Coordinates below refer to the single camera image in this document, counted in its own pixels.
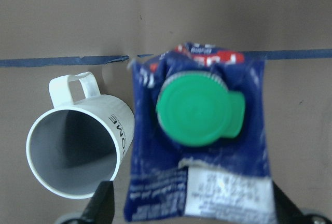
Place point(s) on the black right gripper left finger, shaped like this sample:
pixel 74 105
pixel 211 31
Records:
pixel 101 207

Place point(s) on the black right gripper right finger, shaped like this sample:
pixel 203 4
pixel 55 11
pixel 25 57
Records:
pixel 288 213

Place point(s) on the white grey mug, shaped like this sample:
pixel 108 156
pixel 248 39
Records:
pixel 82 140

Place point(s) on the blue white milk carton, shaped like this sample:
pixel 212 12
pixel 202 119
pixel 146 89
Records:
pixel 199 145

